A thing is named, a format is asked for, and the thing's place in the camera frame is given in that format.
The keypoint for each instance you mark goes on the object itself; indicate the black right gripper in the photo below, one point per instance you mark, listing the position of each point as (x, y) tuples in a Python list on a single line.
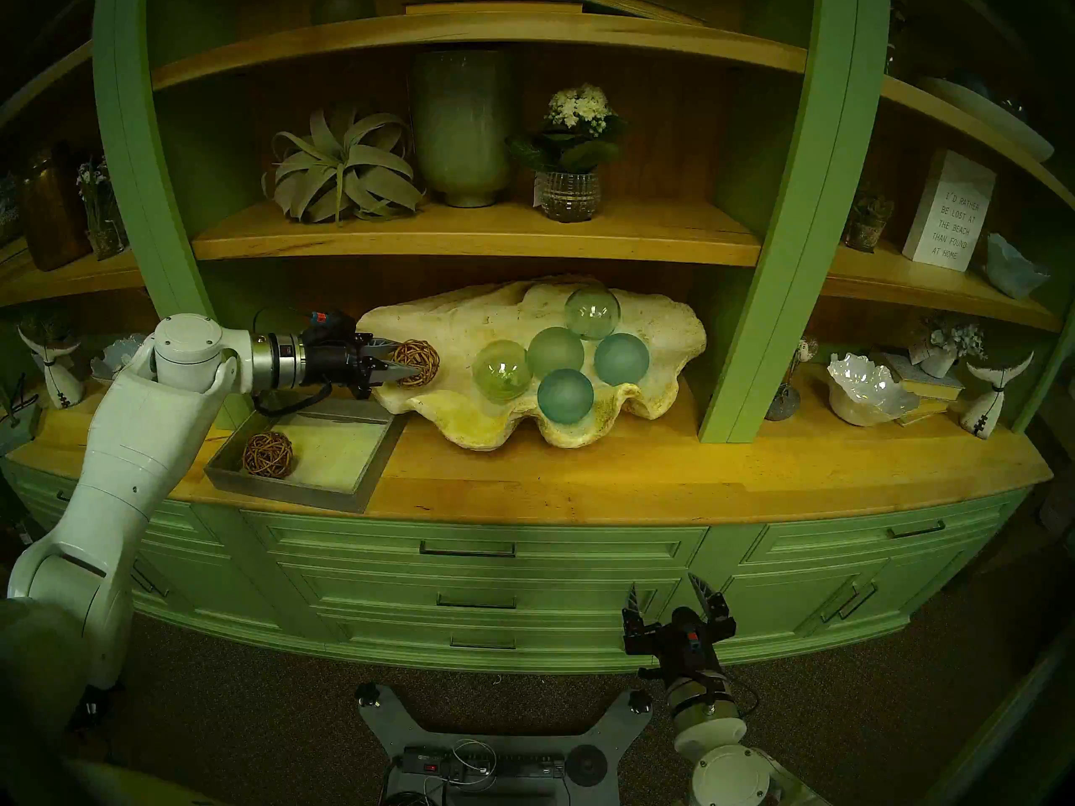
[(680, 636)]

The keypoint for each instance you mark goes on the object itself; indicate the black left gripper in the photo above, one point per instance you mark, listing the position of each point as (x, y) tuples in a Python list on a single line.
[(332, 355)]

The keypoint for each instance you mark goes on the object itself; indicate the brown wicker ball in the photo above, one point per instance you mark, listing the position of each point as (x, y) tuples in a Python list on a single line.
[(269, 455), (420, 361)]

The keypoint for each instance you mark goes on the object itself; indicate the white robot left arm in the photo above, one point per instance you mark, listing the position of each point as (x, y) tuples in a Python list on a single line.
[(126, 443)]

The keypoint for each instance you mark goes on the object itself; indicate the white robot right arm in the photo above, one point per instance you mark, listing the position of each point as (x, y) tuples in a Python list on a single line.
[(731, 775)]

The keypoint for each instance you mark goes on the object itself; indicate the giant clam shell bowl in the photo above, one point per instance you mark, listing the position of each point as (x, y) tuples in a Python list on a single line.
[(470, 317)]

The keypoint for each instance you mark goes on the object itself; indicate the white bowl with seashells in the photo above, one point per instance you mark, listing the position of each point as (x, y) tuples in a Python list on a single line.
[(113, 358)]

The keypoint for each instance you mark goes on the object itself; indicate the white shell-shaped bowl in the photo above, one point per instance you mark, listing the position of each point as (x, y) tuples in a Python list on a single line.
[(865, 393)]

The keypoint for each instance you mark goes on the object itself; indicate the pale blue wavy bowl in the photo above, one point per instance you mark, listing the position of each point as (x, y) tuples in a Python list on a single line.
[(1012, 271)]

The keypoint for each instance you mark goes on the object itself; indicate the grey metal tray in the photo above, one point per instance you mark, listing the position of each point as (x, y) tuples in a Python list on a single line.
[(336, 460)]

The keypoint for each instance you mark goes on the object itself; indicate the clear green glass ball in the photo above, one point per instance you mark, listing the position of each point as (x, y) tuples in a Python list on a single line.
[(501, 370)]

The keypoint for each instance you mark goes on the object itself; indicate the frosted green glass ball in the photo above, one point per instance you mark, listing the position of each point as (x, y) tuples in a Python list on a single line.
[(554, 349)]

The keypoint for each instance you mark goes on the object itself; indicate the frosted blue glass ball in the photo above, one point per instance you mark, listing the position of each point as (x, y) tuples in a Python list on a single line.
[(565, 397), (622, 359)]

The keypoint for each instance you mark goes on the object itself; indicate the grey-green air plant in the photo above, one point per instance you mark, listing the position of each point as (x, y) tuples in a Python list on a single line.
[(344, 170)]

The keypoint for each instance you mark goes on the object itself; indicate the clear pale glass ball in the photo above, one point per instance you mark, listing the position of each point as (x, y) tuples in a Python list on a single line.
[(592, 311)]

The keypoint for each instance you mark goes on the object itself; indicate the black power strip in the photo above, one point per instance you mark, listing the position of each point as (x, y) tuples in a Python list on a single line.
[(521, 766)]

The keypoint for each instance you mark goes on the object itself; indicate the small bird figurine on stone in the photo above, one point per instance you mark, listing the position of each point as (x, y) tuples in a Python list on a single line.
[(785, 401)]

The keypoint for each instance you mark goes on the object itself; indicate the tall green ceramic vase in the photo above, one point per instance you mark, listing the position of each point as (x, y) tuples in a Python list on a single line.
[(462, 128)]

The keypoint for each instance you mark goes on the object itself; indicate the white flowers in glass pot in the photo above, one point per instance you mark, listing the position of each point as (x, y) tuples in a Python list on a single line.
[(571, 141)]

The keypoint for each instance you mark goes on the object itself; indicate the small flowers in glass vase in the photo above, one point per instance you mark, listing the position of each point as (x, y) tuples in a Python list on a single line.
[(102, 225)]

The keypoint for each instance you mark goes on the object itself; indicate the tan old book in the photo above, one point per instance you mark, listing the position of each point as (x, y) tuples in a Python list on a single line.
[(934, 405)]

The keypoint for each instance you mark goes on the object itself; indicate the white whale tail figurine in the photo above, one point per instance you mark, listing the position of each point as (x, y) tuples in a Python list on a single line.
[(987, 405), (59, 376)]

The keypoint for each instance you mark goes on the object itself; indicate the grey-cover old book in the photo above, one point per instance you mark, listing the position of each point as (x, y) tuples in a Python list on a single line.
[(920, 374)]

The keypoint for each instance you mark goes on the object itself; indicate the dark green sphere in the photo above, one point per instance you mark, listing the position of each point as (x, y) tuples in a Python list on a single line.
[(343, 7)]

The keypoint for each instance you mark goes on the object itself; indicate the brown glass jar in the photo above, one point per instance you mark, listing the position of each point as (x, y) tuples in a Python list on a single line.
[(52, 217)]

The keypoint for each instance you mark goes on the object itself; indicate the flat tan book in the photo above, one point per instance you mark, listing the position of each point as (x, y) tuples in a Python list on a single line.
[(495, 8)]

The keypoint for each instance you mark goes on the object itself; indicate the green wooden bookcase cabinet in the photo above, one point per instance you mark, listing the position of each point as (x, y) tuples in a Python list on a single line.
[(806, 225)]

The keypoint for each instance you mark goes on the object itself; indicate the small dark potted plant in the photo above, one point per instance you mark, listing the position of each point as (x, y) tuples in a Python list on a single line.
[(867, 225)]

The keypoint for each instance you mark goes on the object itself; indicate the leaning old book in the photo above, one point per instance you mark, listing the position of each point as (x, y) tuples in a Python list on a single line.
[(621, 2)]

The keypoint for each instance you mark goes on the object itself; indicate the white beach quote sign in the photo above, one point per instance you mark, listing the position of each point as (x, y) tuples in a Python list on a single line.
[(949, 212)]

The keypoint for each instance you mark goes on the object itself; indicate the large white platter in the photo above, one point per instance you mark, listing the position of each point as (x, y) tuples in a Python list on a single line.
[(991, 116)]

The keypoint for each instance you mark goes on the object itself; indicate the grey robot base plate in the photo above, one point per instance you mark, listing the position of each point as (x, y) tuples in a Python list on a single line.
[(395, 720)]

